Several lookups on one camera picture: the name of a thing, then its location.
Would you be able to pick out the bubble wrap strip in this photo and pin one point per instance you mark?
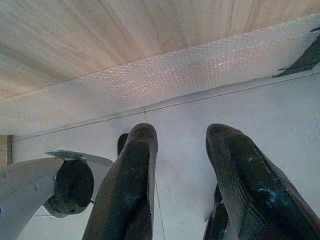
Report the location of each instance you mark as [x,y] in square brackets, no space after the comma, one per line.
[175,70]

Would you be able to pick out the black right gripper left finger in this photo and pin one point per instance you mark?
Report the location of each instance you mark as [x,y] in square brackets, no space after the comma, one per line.
[130,187]

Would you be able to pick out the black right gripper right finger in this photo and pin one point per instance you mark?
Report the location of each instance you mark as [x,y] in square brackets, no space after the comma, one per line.
[250,187]

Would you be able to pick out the wooden cabinet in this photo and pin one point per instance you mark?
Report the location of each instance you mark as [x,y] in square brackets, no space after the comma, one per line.
[100,37]

